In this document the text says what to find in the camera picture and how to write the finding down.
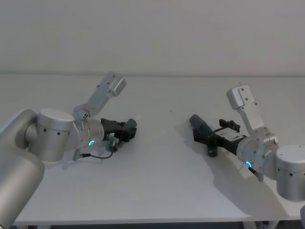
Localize thin dark left wrist cable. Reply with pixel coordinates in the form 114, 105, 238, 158
72, 136, 119, 166

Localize thin dark wrist cable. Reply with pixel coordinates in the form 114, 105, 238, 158
72, 136, 119, 166
247, 166, 264, 182

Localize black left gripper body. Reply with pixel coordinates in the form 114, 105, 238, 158
100, 118, 129, 142

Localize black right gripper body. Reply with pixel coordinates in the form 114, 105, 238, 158
214, 118, 248, 154

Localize thin dark right wrist cable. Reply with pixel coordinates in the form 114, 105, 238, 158
247, 166, 264, 182

